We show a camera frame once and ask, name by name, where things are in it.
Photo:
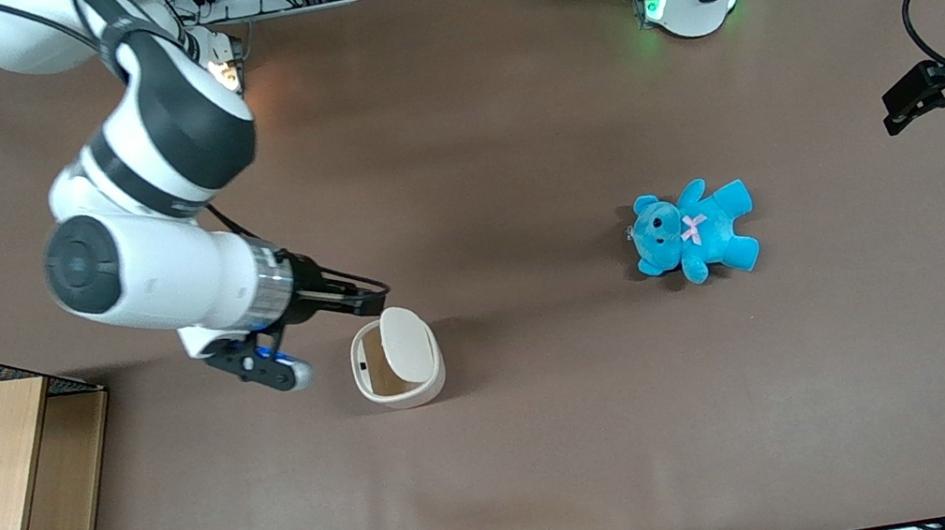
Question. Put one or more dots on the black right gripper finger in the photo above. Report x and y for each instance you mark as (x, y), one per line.
(357, 285)
(356, 306)

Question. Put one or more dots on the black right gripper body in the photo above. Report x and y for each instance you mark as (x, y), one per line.
(308, 293)

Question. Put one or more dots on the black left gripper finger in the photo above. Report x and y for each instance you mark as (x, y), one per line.
(930, 100)
(926, 77)

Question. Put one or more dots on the white trash can swing lid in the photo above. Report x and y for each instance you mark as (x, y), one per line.
(407, 342)

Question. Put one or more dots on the brown table cloth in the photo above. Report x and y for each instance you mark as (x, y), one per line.
(512, 154)

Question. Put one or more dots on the blue teddy bear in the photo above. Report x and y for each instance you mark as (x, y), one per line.
(705, 233)

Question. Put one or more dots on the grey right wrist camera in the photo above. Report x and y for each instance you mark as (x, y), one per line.
(295, 374)

